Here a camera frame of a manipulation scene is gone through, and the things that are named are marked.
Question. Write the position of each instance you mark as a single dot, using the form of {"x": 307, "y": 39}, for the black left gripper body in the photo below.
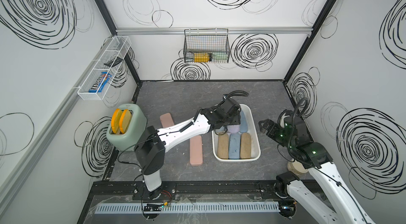
{"x": 234, "y": 120}

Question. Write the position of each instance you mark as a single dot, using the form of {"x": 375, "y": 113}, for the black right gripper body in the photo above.
{"x": 277, "y": 133}

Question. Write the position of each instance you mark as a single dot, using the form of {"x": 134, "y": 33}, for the light blue glasses case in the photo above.
{"x": 234, "y": 146}

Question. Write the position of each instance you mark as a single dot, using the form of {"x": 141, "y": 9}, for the olive glasses case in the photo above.
{"x": 223, "y": 146}

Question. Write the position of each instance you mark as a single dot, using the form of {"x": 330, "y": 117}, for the pink glasses case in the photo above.
{"x": 196, "y": 151}
{"x": 166, "y": 120}

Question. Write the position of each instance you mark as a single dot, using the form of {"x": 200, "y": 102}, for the lavender glasses case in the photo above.
{"x": 233, "y": 129}

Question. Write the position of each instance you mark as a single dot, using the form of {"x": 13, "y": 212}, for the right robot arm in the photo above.
{"x": 290, "y": 131}

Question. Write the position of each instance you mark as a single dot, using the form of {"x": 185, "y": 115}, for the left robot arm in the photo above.
{"x": 154, "y": 143}

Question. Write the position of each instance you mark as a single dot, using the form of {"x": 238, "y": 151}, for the white plastic storage box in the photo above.
{"x": 255, "y": 145}

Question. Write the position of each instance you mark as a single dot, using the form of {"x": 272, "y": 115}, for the beige round lid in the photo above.
{"x": 296, "y": 167}

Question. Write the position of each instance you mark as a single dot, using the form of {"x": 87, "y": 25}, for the green item in basket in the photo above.
{"x": 219, "y": 57}

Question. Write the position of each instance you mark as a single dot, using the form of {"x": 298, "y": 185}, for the yellow item in basket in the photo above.
{"x": 201, "y": 57}

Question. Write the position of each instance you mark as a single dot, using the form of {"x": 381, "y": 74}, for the orange toast slice right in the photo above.
{"x": 125, "y": 121}

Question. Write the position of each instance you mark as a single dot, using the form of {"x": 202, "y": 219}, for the orange toast slice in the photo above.
{"x": 115, "y": 120}
{"x": 125, "y": 121}

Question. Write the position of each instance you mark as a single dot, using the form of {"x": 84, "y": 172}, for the orange toast slice left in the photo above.
{"x": 115, "y": 120}

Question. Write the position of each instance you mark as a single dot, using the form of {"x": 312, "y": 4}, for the black remote on shelf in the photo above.
{"x": 113, "y": 62}

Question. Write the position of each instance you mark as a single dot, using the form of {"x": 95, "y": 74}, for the blue snack packet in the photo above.
{"x": 100, "y": 82}

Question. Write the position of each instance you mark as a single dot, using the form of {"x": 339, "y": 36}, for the white slotted cable duct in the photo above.
{"x": 188, "y": 207}

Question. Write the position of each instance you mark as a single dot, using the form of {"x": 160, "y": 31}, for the black wire wall basket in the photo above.
{"x": 205, "y": 40}

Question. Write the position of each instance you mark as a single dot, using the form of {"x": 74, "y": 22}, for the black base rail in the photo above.
{"x": 266, "y": 189}

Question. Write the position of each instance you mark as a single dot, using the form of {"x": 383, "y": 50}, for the white wire wall shelf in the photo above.
{"x": 114, "y": 47}

